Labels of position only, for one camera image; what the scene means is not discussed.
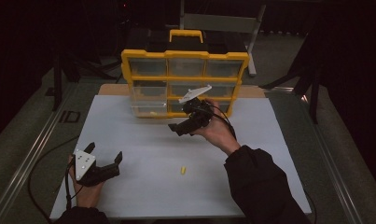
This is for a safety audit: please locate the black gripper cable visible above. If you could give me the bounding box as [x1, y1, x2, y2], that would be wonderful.
[203, 104, 238, 141]
[27, 134, 84, 224]

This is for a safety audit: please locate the clear plastic drawer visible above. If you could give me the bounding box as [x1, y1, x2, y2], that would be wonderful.
[131, 85, 169, 119]

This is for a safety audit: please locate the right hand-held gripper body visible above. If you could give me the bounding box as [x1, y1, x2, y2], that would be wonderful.
[177, 84, 216, 133]

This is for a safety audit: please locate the grey metal stand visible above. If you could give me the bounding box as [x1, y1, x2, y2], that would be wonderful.
[178, 0, 267, 77]

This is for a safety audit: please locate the person's right hand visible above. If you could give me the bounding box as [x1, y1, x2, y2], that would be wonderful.
[190, 98, 242, 157]

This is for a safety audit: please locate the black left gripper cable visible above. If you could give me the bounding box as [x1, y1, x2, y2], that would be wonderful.
[27, 134, 84, 224]

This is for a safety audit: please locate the person's left hand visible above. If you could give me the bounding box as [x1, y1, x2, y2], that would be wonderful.
[68, 154, 104, 209]

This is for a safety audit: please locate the yellow drawer organizer cabinet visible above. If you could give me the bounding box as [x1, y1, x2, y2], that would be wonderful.
[120, 29, 250, 119]

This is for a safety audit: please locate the set of clear small drawers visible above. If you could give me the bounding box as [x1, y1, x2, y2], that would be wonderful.
[128, 58, 244, 115]

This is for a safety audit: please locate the metal floor rail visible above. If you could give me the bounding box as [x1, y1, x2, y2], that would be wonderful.
[0, 82, 74, 224]
[300, 92, 366, 224]

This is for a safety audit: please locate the black rectangular floor frame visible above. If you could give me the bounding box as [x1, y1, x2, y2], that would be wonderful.
[58, 110, 81, 124]

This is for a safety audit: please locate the white board sheet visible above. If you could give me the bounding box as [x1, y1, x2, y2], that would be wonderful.
[49, 94, 313, 220]

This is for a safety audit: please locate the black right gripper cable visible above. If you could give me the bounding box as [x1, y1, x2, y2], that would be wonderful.
[203, 104, 238, 141]

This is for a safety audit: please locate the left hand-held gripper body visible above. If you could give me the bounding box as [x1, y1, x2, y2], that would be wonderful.
[73, 148, 120, 188]

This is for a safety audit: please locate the black metal stand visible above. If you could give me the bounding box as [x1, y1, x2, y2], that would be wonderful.
[51, 46, 121, 112]
[259, 27, 322, 125]

